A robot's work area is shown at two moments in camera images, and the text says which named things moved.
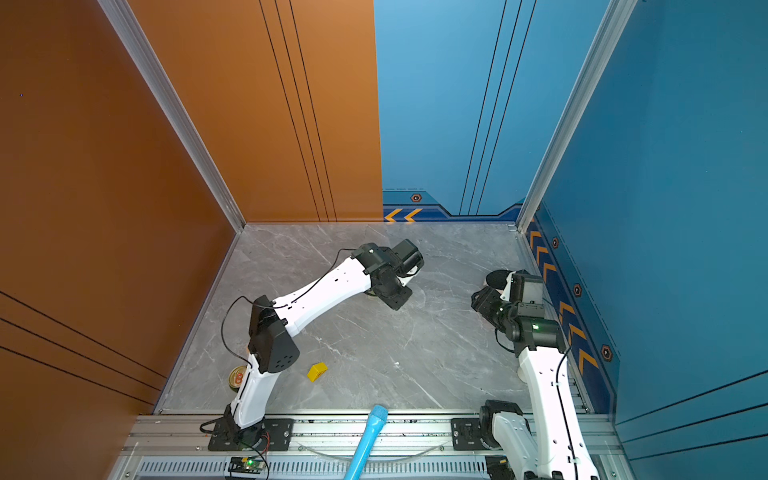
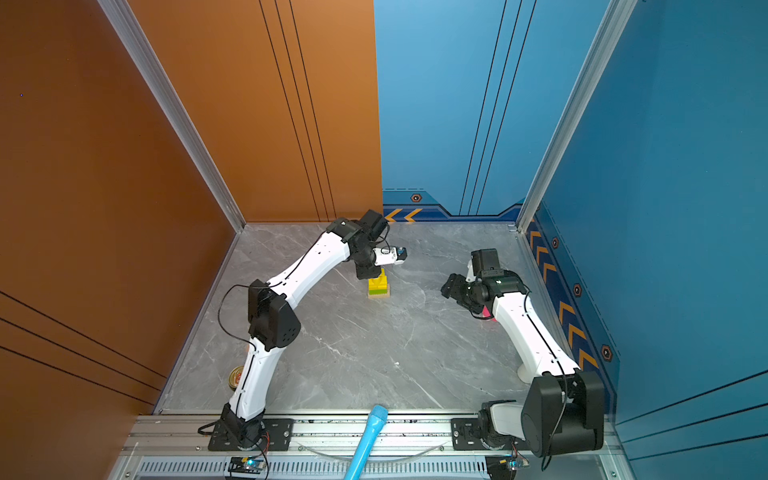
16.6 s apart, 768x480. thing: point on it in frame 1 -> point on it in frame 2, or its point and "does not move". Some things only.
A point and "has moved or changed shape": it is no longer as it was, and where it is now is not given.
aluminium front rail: [411, 446] does not move
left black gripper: [402, 300] -> [366, 273]
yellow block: [316, 370] has moved or changed shape
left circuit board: [247, 464] does not move
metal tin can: [235, 376] does not move
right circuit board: [499, 468] does not move
